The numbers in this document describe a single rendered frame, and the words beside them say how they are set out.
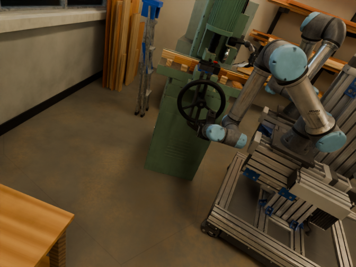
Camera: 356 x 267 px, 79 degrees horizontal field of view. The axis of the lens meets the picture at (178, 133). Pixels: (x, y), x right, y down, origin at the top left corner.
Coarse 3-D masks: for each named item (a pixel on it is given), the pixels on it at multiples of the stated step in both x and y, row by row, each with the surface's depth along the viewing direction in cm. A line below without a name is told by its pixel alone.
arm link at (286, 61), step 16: (272, 48) 81; (288, 48) 74; (272, 64) 77; (288, 64) 76; (304, 64) 75; (288, 80) 78; (304, 80) 81; (304, 96) 84; (304, 112) 89; (320, 112) 87; (320, 128) 91; (336, 128) 91; (320, 144) 92; (336, 144) 92
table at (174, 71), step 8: (160, 64) 136; (176, 64) 146; (160, 72) 138; (168, 72) 138; (176, 72) 138; (184, 72) 138; (192, 72) 142; (184, 80) 140; (192, 88) 133; (200, 88) 133; (224, 88) 142; (232, 88) 142; (232, 96) 145
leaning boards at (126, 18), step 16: (112, 0) 229; (128, 0) 234; (112, 16) 238; (128, 16) 247; (112, 32) 249; (128, 32) 268; (112, 48) 261; (128, 48) 296; (112, 64) 265; (128, 64) 288; (112, 80) 272; (128, 80) 302
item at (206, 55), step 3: (207, 48) 152; (204, 51) 150; (207, 51) 143; (204, 54) 146; (207, 54) 141; (210, 54) 141; (213, 54) 142; (204, 57) 143; (207, 57) 143; (210, 57) 142; (213, 57) 142; (207, 60) 144; (213, 60) 144
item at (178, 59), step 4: (176, 56) 147; (176, 60) 149; (180, 60) 149; (184, 60) 148; (188, 60) 148; (184, 64) 150; (188, 64) 150; (228, 76) 153; (232, 76) 153; (236, 76) 153; (240, 76) 154; (232, 80) 154; (236, 80) 154; (240, 80) 154; (244, 80) 154
